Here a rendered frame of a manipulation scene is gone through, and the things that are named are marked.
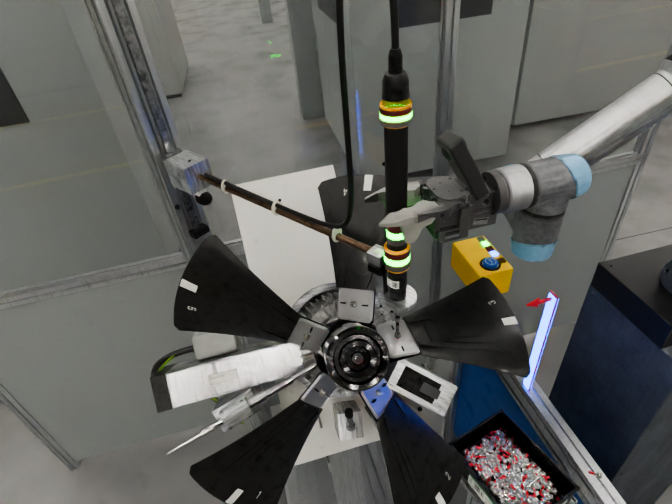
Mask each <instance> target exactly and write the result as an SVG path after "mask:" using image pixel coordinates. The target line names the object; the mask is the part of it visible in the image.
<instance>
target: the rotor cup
mask: <svg viewBox="0 0 672 504"><path fill-rule="evenodd" d="M355 323H359V324H361V325H357V324H355ZM323 325H326V326H328V327H330V328H331V330H330V331H329V333H328V335H327V337H326V338H325V340H324V341H323V343H322V344H321V346H320V347H319V349H318V350H317V351H315V352H313V355H314V359H315V362H316V364H317V366H318V368H319V370H320V371H322V372H324V373H326V374H327V375H329V376H330V377H331V379H332V380H333V381H334V382H335V383H336V384H337V385H338V386H339V387H341V388H343V389H345V390H348V391H353V392H361V391H366V390H369V389H371V388H373V387H375V386H376V385H377V384H379V383H380V382H381V380H382V379H383V378H384V376H385V375H386V373H387V370H388V367H389V362H390V355H389V349H388V346H387V344H386V342H385V340H384V338H383V337H382V336H381V335H380V334H379V333H378V332H377V331H375V328H376V327H375V325H374V324H371V323H363V322H357V321H351V320H344V319H339V318H338V315H335V316H333V317H331V318H329V319H328V320H327V321H325V322H324V323H323ZM326 342H327V343H328V346H327V348H326V347H325V343H326ZM356 353H361V354H362V355H363V357H364V360H363V362H362V363H361V364H359V365H357V364H355V363H354V362H353V360H352V357H353V355H354V354H356Z"/></svg>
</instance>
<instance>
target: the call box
mask: <svg viewBox="0 0 672 504"><path fill-rule="evenodd" d="M483 237H484V236H483ZM484 239H485V241H487V242H488V243H489V244H490V245H489V246H492V247H493V248H494V251H496V252H497V253H498V254H499V255H498V256H495V257H494V258H495V259H498V258H502V257H503V256H502V255H501V254H500V253H499V252H498V251H497V250H496V249H495V247H494V246H493V245H492V244H491V243H490V242H489V241H488V240H487V239H486V238H485V237H484ZM490 252H491V251H490ZM490 252H488V251H487V250H486V249H485V247H483V245H482V244H481V242H479V241H478V240H477V237H475V238H470V239H466V240H462V241H458V242H454V243H453V246H452V257H451V267H452V268H453V269H454V271H455V272H456V273H457V275H458V276H459V277H460V279H461V280H462V281H463V283H464V284H465V285H466V286H467V285H469V284H471V283H473V282H475V281H476V280H478V279H480V278H482V277H485V278H488V279H490V280H491V281H492V282H493V283H494V285H495V286H496V287H497V288H498V289H499V291H500V292H501V293H505V292H508V291H509V287H510V282H511V277H512V272H513V267H512V266H511V265H510V264H509V263H508V262H507V261H506V263H502V264H501V263H500V262H499V261H498V267H497V268H495V269H489V268H486V267H484V266H483V259H485V258H487V257H492V256H491V254H490ZM503 258H504V257H503ZM504 259H505V258H504ZM505 260H506V259H505Z"/></svg>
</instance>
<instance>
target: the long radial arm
mask: <svg viewBox="0 0 672 504"><path fill-rule="evenodd" d="M299 349H301V347H299V346H296V345H294V344H291V343H289V342H288V341H287V343H286V344H285V343H280V342H274V341H269V340H264V341H260V342H257V343H253V344H249V345H245V347H244V348H243V349H240V350H239V351H237V352H231V353H227V354H223V355H219V356H215V357H211V358H208V359H204V360H197V359H196V358H195V359H191V360H187V361H183V362H179V363H177V364H176V365H174V366H173V367H172V368H171V369H170V370H169V371H168V372H166V373H165V376H166V381H167V385H168V389H169V394H170V398H171V402H172V407H173V408H177V407H180V406H184V405H188V404H191V403H195V402H199V401H202V400H206V399H210V398H213V397H217V396H221V395H224V394H228V393H232V392H235V391H239V390H243V389H246V388H249V387H254V386H257V385H261V384H265V383H268V382H272V381H276V380H280V379H283V378H287V377H289V376H290V377H291V376H293V375H295V374H297V373H298V372H300V371H302V370H303V369H305V367H306V365H305V364H302V362H303V361H304V360H303V358H300V356H301V355H302V352H301V351H299Z"/></svg>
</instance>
